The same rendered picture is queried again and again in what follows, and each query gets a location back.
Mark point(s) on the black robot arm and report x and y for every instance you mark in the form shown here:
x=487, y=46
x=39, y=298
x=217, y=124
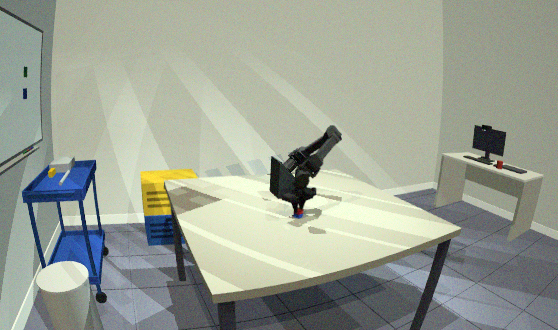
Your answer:
x=312, y=163

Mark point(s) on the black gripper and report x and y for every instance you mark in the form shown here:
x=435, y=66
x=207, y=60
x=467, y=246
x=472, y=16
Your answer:
x=294, y=199

